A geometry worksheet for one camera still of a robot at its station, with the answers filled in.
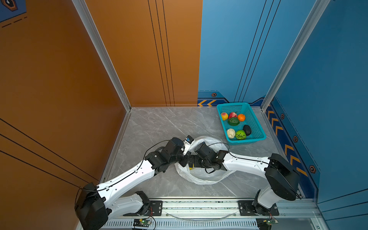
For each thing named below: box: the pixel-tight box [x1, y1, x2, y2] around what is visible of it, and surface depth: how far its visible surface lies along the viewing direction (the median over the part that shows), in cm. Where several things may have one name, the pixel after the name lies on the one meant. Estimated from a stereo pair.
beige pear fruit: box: [227, 128, 236, 139], surface depth 99 cm
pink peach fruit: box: [228, 112, 238, 119], surface depth 112 cm
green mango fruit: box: [228, 116, 241, 127], surface depth 108 cm
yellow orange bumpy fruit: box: [221, 112, 229, 121], surface depth 111 cm
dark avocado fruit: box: [242, 124, 252, 136], surface depth 102 cm
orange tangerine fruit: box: [237, 113, 246, 122], surface depth 111 cm
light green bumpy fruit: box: [235, 129, 247, 141], surface depth 98 cm
